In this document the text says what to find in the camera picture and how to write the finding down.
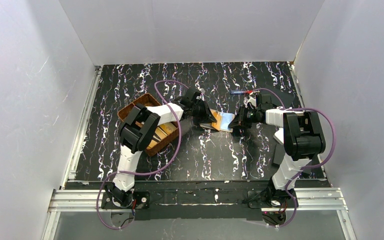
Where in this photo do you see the yellow VIP card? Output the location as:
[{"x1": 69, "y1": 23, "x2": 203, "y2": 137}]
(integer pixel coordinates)
[{"x1": 147, "y1": 122, "x2": 179, "y2": 151}]

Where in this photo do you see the brown woven basket card holder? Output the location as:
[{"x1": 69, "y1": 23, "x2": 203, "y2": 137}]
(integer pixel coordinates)
[{"x1": 117, "y1": 93, "x2": 179, "y2": 157}]

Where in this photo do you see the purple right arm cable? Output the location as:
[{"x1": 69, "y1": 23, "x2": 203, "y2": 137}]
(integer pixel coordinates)
[{"x1": 249, "y1": 87, "x2": 337, "y2": 228}]

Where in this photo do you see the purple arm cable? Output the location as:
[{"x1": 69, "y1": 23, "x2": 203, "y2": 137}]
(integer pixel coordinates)
[
  {"x1": 95, "y1": 80, "x2": 190, "y2": 231},
  {"x1": 249, "y1": 87, "x2": 337, "y2": 228}
]

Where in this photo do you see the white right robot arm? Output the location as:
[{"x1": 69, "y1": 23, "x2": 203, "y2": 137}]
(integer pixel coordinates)
[{"x1": 228, "y1": 93, "x2": 326, "y2": 201}]

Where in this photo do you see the blue red screwdriver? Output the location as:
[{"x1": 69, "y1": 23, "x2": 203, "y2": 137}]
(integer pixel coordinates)
[{"x1": 230, "y1": 90, "x2": 253, "y2": 95}]

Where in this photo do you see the black flat box near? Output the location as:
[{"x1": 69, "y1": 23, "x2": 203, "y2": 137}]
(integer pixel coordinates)
[{"x1": 271, "y1": 143, "x2": 286, "y2": 168}]

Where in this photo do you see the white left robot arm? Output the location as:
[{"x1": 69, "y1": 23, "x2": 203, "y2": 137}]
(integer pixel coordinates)
[{"x1": 104, "y1": 87, "x2": 217, "y2": 208}]

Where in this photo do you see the orange card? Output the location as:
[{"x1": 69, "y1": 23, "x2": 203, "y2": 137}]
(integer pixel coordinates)
[{"x1": 211, "y1": 109, "x2": 225, "y2": 131}]

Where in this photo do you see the white small box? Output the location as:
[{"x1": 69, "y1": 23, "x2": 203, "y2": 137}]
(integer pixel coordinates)
[{"x1": 273, "y1": 128, "x2": 284, "y2": 145}]

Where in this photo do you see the aluminium frame rail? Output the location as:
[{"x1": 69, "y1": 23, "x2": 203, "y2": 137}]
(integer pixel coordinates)
[{"x1": 42, "y1": 187, "x2": 356, "y2": 240}]

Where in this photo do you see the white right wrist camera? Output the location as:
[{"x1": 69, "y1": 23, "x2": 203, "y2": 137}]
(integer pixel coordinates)
[{"x1": 244, "y1": 94, "x2": 257, "y2": 109}]

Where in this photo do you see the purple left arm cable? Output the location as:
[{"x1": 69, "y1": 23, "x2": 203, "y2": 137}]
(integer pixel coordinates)
[{"x1": 95, "y1": 80, "x2": 190, "y2": 231}]

